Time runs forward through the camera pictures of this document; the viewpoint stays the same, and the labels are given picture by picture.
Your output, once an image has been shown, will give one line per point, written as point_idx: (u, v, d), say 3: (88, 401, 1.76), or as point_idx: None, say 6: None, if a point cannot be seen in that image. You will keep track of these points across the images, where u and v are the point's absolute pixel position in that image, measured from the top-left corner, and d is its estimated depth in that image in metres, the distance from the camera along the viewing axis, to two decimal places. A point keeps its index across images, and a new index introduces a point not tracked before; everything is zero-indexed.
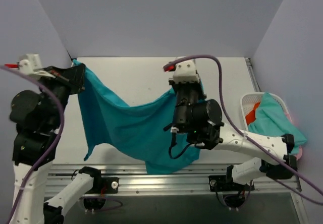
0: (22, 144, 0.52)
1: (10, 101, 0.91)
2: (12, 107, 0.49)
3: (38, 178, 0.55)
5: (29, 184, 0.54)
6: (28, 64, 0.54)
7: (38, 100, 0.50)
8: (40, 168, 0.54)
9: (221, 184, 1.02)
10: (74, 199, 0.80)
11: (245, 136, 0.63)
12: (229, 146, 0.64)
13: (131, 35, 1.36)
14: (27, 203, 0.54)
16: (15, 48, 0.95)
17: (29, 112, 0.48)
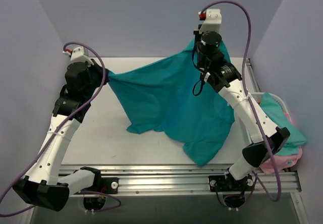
0: (64, 100, 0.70)
1: (9, 98, 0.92)
2: (67, 69, 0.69)
3: (68, 129, 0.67)
5: (61, 131, 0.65)
6: (79, 50, 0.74)
7: (87, 67, 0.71)
8: (72, 121, 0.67)
9: (221, 184, 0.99)
10: (79, 187, 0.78)
11: (247, 96, 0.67)
12: (230, 96, 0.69)
13: (132, 35, 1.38)
14: (54, 148, 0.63)
16: (15, 47, 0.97)
17: (79, 72, 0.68)
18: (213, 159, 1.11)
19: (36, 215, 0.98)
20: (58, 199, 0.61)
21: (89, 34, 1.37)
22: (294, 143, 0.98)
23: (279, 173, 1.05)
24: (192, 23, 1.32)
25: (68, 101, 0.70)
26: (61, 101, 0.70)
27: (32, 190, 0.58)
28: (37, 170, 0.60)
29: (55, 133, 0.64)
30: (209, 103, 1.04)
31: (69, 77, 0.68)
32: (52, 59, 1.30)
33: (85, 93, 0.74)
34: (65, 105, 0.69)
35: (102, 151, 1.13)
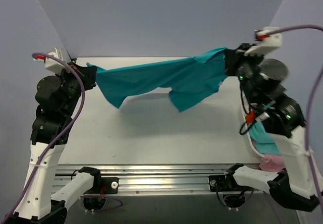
0: (42, 124, 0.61)
1: (9, 100, 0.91)
2: (38, 89, 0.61)
3: (51, 158, 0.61)
5: (44, 162, 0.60)
6: (54, 56, 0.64)
7: (61, 84, 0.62)
8: (55, 147, 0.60)
9: (221, 184, 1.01)
10: (77, 194, 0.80)
11: (308, 153, 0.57)
12: (288, 147, 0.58)
13: (131, 34, 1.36)
14: (40, 180, 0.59)
16: (15, 47, 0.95)
17: (52, 92, 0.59)
18: (213, 159, 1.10)
19: None
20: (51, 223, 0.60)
21: (89, 33, 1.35)
22: None
23: None
24: (192, 21, 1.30)
25: (46, 123, 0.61)
26: (39, 124, 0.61)
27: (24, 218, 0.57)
28: (25, 205, 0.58)
29: (38, 166, 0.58)
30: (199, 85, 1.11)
31: (42, 98, 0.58)
32: None
33: (64, 111, 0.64)
34: (44, 129, 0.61)
35: (102, 151, 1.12)
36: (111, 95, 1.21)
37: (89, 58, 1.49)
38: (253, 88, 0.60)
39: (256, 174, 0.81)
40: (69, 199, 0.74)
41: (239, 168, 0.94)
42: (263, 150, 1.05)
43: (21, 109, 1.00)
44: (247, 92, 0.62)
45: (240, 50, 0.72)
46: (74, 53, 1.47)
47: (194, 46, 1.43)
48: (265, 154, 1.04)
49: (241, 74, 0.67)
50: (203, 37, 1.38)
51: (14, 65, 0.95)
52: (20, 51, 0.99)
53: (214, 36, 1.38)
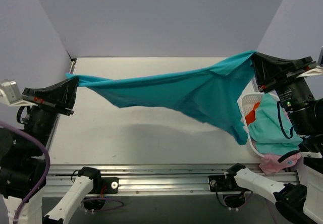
0: (8, 178, 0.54)
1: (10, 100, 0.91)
2: None
3: (30, 209, 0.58)
5: (23, 215, 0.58)
6: (3, 96, 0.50)
7: (13, 139, 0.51)
8: (33, 198, 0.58)
9: (221, 184, 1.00)
10: (78, 202, 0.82)
11: None
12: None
13: (131, 35, 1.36)
14: None
16: (15, 47, 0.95)
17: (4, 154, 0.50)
18: (214, 159, 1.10)
19: None
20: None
21: (89, 34, 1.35)
22: (293, 143, 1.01)
23: (278, 173, 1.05)
24: (192, 21, 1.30)
25: (13, 175, 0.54)
26: (5, 177, 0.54)
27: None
28: None
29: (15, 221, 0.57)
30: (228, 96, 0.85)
31: None
32: (52, 59, 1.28)
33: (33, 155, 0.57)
34: (11, 183, 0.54)
35: (101, 151, 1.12)
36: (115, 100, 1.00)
37: (90, 58, 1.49)
38: (312, 122, 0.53)
39: (259, 180, 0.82)
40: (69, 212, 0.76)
41: (241, 170, 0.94)
42: (263, 150, 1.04)
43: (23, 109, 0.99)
44: (297, 121, 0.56)
45: (291, 72, 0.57)
46: (75, 53, 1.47)
47: (195, 46, 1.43)
48: (265, 154, 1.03)
49: (289, 99, 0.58)
50: (203, 37, 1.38)
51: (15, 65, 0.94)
52: (21, 51, 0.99)
53: (214, 36, 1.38)
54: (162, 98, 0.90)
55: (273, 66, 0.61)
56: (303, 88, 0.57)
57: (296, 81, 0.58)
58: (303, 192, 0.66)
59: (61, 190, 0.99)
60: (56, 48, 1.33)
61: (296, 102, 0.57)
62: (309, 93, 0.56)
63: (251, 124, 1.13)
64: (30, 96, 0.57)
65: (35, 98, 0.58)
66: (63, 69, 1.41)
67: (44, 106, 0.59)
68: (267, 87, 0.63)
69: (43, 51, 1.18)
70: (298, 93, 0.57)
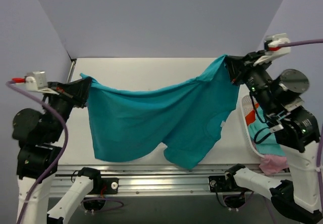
0: (26, 159, 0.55)
1: (10, 100, 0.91)
2: (13, 126, 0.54)
3: (41, 192, 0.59)
5: (34, 197, 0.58)
6: (33, 81, 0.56)
7: (38, 117, 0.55)
8: (43, 181, 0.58)
9: (221, 184, 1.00)
10: (78, 202, 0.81)
11: (318, 169, 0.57)
12: (299, 160, 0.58)
13: (131, 35, 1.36)
14: (32, 215, 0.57)
16: (15, 48, 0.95)
17: (29, 129, 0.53)
18: (214, 159, 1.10)
19: None
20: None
21: (89, 34, 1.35)
22: None
23: (279, 174, 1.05)
24: (192, 21, 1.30)
25: (31, 157, 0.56)
26: (23, 159, 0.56)
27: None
28: None
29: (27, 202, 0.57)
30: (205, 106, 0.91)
31: (18, 137, 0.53)
32: (52, 59, 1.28)
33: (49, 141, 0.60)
34: (29, 164, 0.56)
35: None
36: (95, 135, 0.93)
37: (89, 58, 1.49)
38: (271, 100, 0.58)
39: (256, 178, 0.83)
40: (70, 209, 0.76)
41: (240, 170, 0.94)
42: (263, 150, 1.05)
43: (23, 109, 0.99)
44: (261, 102, 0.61)
45: (249, 60, 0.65)
46: (75, 53, 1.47)
47: (195, 46, 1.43)
48: (265, 154, 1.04)
49: (253, 85, 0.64)
50: (203, 37, 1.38)
51: (15, 65, 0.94)
52: (20, 50, 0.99)
53: (214, 36, 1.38)
54: (146, 116, 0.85)
55: (238, 62, 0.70)
56: (263, 73, 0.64)
57: (256, 69, 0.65)
58: None
59: (59, 190, 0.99)
60: (55, 48, 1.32)
61: (259, 86, 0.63)
62: (269, 78, 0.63)
63: (251, 124, 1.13)
64: (53, 86, 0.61)
65: (58, 88, 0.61)
66: (63, 69, 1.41)
67: (63, 96, 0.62)
68: (237, 79, 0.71)
69: (43, 50, 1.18)
70: (259, 78, 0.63)
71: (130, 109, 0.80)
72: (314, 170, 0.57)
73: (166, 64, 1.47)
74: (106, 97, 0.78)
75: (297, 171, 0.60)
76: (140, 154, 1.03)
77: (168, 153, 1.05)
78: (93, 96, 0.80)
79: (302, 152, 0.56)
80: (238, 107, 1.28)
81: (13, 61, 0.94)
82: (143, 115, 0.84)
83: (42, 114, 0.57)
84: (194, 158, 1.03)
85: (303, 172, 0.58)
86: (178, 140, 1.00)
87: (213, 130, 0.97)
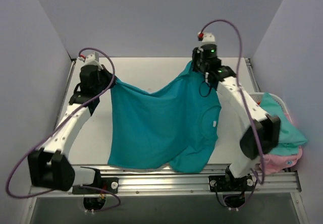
0: (78, 95, 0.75)
1: (11, 100, 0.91)
2: (81, 70, 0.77)
3: (82, 115, 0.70)
5: (76, 115, 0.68)
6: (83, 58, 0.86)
7: (97, 69, 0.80)
8: (86, 109, 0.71)
9: (221, 184, 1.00)
10: (79, 181, 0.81)
11: (239, 87, 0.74)
12: (225, 90, 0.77)
13: (131, 35, 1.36)
14: (70, 125, 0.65)
16: (15, 48, 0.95)
17: (92, 71, 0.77)
18: (213, 159, 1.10)
19: (35, 213, 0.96)
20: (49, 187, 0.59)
21: (89, 34, 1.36)
22: (293, 143, 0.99)
23: (278, 173, 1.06)
24: (192, 22, 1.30)
25: (76, 101, 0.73)
26: (74, 97, 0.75)
27: (38, 164, 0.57)
28: (52, 142, 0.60)
29: (71, 115, 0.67)
30: (200, 106, 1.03)
31: (83, 74, 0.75)
32: (52, 59, 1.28)
33: (94, 92, 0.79)
34: (79, 97, 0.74)
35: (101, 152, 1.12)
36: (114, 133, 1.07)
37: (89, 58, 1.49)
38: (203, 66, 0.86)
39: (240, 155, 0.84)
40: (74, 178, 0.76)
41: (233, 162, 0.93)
42: None
43: (25, 109, 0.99)
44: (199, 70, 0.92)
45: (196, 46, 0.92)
46: (75, 53, 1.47)
47: (195, 46, 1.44)
48: (265, 154, 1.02)
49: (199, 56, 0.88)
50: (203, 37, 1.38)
51: (16, 66, 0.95)
52: (21, 51, 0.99)
53: (214, 36, 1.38)
54: (154, 111, 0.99)
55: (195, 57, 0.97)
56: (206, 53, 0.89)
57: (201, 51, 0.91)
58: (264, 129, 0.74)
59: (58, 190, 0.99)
60: (56, 48, 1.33)
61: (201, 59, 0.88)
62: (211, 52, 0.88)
63: None
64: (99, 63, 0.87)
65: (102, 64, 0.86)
66: (63, 69, 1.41)
67: (104, 71, 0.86)
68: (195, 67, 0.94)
69: (44, 51, 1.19)
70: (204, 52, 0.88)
71: (145, 101, 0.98)
72: (237, 90, 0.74)
73: (166, 64, 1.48)
74: (127, 93, 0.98)
75: (230, 100, 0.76)
76: (158, 159, 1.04)
77: (172, 160, 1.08)
78: (116, 95, 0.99)
79: (221, 82, 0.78)
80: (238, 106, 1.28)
81: (14, 61, 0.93)
82: (162, 107, 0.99)
83: (101, 71, 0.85)
84: (199, 161, 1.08)
85: (229, 94, 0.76)
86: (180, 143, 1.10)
87: (206, 128, 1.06)
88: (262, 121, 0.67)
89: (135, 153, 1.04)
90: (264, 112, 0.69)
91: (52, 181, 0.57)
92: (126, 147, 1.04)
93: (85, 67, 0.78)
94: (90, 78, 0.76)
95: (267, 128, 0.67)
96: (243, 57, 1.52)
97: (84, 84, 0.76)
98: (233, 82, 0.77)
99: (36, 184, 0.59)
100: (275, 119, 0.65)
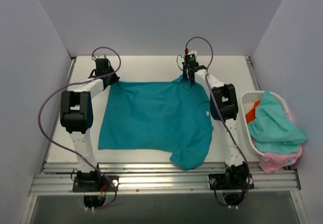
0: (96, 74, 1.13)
1: (11, 99, 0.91)
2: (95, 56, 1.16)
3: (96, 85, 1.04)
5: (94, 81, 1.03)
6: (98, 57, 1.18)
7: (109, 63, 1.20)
8: (99, 81, 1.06)
9: (221, 182, 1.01)
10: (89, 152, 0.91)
11: (206, 71, 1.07)
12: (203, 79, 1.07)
13: (131, 33, 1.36)
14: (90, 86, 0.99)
16: (15, 47, 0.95)
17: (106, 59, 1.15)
18: (213, 157, 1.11)
19: (36, 211, 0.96)
20: (73, 123, 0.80)
21: (89, 32, 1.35)
22: (293, 141, 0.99)
23: (278, 171, 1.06)
24: (192, 20, 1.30)
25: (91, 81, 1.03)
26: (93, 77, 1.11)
27: (72, 100, 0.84)
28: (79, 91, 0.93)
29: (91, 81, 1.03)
30: (191, 101, 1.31)
31: (99, 61, 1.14)
32: (52, 57, 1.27)
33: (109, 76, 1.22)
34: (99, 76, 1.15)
35: (97, 140, 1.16)
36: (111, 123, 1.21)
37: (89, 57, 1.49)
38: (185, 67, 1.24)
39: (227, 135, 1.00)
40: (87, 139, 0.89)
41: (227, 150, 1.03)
42: (263, 148, 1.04)
43: (25, 107, 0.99)
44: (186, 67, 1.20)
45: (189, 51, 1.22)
46: (74, 52, 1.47)
47: (195, 45, 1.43)
48: (265, 152, 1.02)
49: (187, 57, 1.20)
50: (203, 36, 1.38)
51: (15, 64, 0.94)
52: (21, 50, 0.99)
53: (214, 34, 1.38)
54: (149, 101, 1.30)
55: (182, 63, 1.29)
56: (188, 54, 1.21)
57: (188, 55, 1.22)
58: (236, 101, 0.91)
59: (59, 188, 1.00)
60: (56, 46, 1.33)
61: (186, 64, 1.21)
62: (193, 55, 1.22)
63: (251, 122, 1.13)
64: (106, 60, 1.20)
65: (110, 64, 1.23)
66: (63, 67, 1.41)
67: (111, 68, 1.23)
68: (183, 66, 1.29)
69: (44, 49, 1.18)
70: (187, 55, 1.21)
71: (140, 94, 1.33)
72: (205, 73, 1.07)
73: (166, 62, 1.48)
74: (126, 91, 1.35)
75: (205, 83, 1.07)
76: (144, 143, 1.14)
77: (175, 155, 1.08)
78: (116, 93, 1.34)
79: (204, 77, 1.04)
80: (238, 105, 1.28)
81: (13, 60, 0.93)
82: (146, 98, 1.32)
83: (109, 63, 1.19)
84: (201, 153, 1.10)
85: (202, 78, 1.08)
86: (175, 135, 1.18)
87: (201, 118, 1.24)
88: (221, 88, 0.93)
89: (123, 137, 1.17)
90: (221, 82, 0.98)
91: (79, 115, 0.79)
92: (116, 130, 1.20)
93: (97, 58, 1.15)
94: (102, 65, 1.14)
95: (225, 93, 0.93)
96: (243, 55, 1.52)
97: (99, 68, 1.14)
98: (204, 71, 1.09)
99: (63, 120, 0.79)
100: (229, 85, 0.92)
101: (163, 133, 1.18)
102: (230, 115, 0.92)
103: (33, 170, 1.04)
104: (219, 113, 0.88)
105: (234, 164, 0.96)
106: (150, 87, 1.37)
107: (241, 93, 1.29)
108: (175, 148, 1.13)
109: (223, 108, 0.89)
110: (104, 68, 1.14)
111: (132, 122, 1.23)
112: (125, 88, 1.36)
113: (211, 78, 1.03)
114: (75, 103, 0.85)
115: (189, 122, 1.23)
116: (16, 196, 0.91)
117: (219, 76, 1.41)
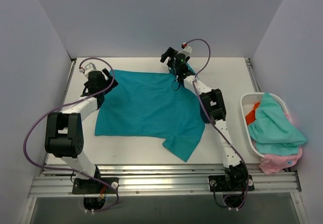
0: (89, 90, 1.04)
1: (11, 99, 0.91)
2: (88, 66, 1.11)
3: (88, 104, 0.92)
5: (88, 100, 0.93)
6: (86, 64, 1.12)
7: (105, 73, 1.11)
8: (93, 98, 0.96)
9: (221, 184, 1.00)
10: (83, 166, 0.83)
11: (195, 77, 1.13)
12: (192, 86, 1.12)
13: (131, 35, 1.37)
14: (83, 104, 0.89)
16: (15, 48, 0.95)
17: (100, 73, 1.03)
18: (213, 158, 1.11)
19: (35, 213, 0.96)
20: (60, 150, 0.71)
21: (89, 34, 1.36)
22: (293, 143, 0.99)
23: (278, 173, 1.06)
24: (192, 22, 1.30)
25: (86, 99, 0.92)
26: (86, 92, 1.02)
27: (60, 122, 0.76)
28: (69, 109, 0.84)
29: (84, 99, 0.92)
30: (186, 92, 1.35)
31: (92, 77, 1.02)
32: (52, 58, 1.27)
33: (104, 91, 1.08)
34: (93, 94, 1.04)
35: (94, 125, 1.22)
36: (108, 113, 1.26)
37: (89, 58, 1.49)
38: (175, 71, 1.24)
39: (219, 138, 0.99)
40: (81, 159, 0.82)
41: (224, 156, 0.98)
42: (263, 150, 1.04)
43: (24, 108, 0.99)
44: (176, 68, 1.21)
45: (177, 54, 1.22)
46: (75, 53, 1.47)
47: (195, 47, 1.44)
48: (265, 154, 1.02)
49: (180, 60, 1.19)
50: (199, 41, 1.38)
51: (15, 66, 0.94)
52: (20, 51, 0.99)
53: (214, 36, 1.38)
54: (145, 91, 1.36)
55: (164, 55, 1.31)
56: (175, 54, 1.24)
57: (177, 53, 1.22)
58: (221, 104, 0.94)
59: (59, 191, 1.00)
60: (56, 47, 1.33)
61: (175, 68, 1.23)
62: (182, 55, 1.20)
63: (251, 124, 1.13)
64: None
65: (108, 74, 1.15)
66: (63, 68, 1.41)
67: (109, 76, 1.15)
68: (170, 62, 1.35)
69: (44, 51, 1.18)
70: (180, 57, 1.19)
71: (136, 84, 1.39)
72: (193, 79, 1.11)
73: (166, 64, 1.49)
74: (122, 80, 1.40)
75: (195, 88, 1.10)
76: (139, 129, 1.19)
77: (167, 142, 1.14)
78: None
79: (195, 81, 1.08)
80: (238, 106, 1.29)
81: (13, 61, 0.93)
82: (142, 88, 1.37)
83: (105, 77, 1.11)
84: (192, 140, 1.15)
85: (190, 85, 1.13)
86: (169, 122, 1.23)
87: (196, 108, 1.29)
88: (209, 93, 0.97)
89: (120, 123, 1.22)
90: (209, 88, 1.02)
91: (66, 141, 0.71)
92: (112, 118, 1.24)
93: (92, 71, 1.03)
94: (96, 81, 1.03)
95: (213, 98, 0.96)
96: (243, 57, 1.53)
97: (92, 85, 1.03)
98: (193, 78, 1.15)
99: (48, 146, 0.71)
100: (216, 90, 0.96)
101: (157, 122, 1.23)
102: (218, 117, 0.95)
103: (32, 171, 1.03)
104: (208, 117, 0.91)
105: (232, 165, 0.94)
106: (148, 77, 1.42)
107: (242, 95, 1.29)
108: (168, 134, 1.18)
109: (212, 112, 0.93)
110: (98, 85, 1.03)
111: (128, 110, 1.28)
112: (124, 78, 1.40)
113: (199, 84, 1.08)
114: (63, 126, 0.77)
115: (182, 111, 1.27)
116: (15, 197, 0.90)
117: (220, 78, 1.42)
